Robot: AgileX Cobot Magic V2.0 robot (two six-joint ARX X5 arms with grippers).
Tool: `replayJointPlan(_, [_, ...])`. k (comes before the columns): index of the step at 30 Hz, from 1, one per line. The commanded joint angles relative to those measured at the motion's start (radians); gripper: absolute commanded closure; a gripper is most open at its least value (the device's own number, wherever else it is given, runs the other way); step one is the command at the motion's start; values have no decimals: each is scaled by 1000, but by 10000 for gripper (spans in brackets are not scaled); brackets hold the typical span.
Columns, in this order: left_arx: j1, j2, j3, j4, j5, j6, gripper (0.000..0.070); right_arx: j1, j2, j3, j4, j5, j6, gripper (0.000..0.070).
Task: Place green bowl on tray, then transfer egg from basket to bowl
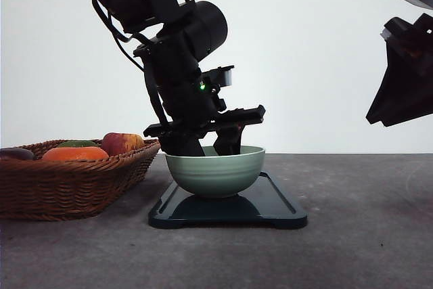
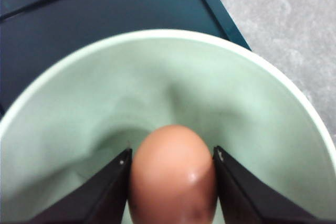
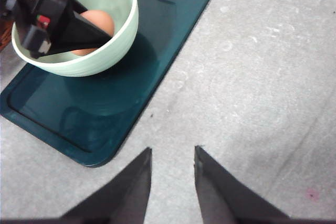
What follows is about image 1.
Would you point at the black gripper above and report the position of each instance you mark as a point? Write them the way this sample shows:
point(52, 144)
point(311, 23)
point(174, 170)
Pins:
point(406, 90)
point(189, 104)

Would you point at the green ceramic bowl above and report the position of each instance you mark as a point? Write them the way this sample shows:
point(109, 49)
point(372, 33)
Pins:
point(215, 175)

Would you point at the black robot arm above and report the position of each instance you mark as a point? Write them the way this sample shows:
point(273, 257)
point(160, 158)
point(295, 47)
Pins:
point(204, 24)

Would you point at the brown wicker basket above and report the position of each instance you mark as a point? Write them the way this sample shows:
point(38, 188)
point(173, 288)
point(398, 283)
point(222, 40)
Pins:
point(68, 190)

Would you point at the dark rectangular tray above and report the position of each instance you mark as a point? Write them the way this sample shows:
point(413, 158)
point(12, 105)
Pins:
point(265, 204)

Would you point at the red yellow apple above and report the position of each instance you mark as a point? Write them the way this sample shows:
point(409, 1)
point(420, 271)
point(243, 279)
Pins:
point(118, 143)

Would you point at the green avocado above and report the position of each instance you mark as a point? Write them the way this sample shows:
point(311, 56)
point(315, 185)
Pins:
point(78, 143)

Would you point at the orange fruit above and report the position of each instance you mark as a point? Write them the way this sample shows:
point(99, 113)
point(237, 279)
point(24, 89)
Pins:
point(75, 153)

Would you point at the dark red apple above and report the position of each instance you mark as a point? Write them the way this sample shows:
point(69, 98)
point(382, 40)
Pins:
point(16, 153)

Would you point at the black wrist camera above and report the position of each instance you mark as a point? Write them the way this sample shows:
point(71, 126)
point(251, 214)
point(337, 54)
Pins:
point(217, 77)

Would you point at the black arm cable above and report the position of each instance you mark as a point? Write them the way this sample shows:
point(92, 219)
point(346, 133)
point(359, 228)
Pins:
point(120, 36)

